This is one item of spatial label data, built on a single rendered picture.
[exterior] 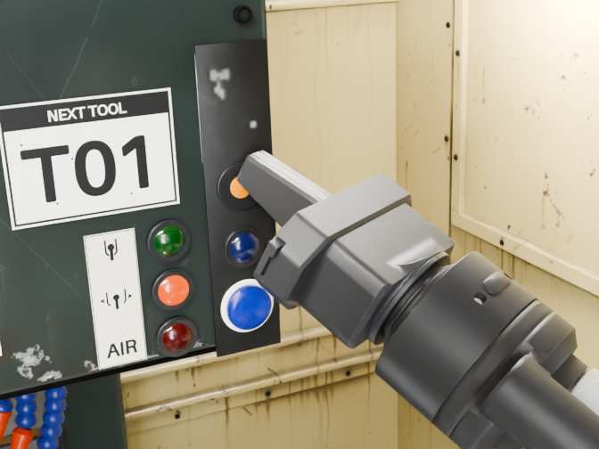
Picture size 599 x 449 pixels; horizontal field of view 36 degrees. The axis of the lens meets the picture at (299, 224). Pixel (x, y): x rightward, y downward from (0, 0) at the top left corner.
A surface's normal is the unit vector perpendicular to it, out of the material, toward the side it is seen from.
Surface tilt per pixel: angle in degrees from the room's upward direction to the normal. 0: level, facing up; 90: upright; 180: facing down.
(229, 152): 90
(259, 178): 90
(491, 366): 59
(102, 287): 90
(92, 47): 90
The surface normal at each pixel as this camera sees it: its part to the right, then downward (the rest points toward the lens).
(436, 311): -0.20, -0.26
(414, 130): -0.91, 0.16
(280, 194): -0.58, 0.28
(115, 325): 0.41, 0.28
